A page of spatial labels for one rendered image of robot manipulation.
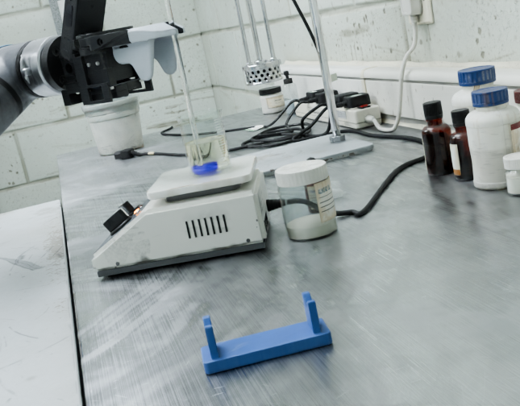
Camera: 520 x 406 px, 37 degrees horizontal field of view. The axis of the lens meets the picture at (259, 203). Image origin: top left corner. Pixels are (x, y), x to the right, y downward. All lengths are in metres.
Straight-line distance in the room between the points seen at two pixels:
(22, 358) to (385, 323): 0.33
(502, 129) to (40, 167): 2.61
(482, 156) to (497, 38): 0.33
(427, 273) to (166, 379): 0.26
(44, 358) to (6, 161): 2.65
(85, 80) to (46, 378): 0.40
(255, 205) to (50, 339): 0.26
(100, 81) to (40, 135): 2.40
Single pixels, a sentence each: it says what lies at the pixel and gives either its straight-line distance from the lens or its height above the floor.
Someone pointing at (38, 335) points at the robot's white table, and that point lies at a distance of 0.79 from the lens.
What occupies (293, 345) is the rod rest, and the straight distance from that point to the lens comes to 0.60.
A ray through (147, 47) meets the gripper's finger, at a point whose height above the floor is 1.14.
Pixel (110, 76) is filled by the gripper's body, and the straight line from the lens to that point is 0.93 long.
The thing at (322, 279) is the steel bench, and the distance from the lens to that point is 0.75.
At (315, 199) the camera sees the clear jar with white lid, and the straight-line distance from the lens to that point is 0.86.
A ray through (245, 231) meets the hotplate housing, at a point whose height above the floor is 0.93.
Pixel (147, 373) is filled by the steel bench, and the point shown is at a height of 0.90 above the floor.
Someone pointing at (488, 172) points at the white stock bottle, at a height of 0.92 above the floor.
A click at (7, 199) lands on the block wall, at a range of 3.38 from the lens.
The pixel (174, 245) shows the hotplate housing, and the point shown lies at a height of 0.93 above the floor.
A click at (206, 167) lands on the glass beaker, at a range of 0.89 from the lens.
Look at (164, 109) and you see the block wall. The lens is 3.37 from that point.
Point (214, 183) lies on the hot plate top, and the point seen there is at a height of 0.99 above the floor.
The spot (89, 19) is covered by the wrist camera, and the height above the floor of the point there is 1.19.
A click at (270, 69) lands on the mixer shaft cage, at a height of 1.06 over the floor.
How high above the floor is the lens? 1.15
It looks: 13 degrees down
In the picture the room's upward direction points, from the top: 12 degrees counter-clockwise
